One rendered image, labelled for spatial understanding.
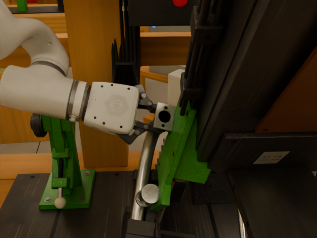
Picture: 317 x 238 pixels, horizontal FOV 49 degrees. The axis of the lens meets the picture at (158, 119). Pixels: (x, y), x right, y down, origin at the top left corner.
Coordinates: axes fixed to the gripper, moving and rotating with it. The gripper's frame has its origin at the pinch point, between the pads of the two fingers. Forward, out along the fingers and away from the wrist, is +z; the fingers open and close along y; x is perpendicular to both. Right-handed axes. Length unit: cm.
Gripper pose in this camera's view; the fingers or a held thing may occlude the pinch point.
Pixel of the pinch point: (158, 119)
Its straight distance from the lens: 73.4
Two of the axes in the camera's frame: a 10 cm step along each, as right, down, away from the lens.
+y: 1.5, -9.4, 3.1
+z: 9.6, 2.1, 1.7
